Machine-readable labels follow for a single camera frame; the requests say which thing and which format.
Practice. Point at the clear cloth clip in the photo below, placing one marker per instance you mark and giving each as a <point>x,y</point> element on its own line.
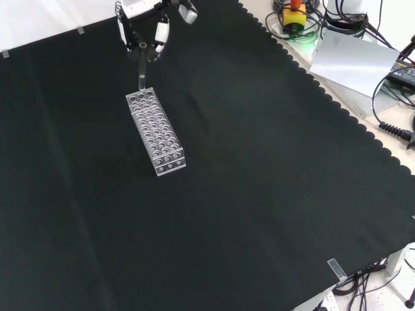
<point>5,54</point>
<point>81,31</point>
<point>336,269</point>

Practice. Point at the yellow stop button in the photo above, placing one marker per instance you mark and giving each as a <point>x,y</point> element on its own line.
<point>294,17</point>

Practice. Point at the black power adapter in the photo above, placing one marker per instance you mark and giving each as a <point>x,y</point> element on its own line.
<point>403,73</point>

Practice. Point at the white bench leg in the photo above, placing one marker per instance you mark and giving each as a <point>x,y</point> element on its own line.
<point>400,269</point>

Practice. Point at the pale board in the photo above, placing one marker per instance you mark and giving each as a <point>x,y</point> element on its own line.
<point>350,61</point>

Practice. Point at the black bench cloth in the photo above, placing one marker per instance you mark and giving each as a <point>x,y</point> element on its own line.
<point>227,194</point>

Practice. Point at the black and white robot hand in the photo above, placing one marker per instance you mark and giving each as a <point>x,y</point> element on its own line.
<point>140,8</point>

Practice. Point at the clear plastic test tube rack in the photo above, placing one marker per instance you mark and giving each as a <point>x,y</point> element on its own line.
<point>155,129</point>

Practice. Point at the clear glass test tube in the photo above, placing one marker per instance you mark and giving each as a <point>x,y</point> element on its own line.
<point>142,69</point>

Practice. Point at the white power strip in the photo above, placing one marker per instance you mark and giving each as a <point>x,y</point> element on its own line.
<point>325,303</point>

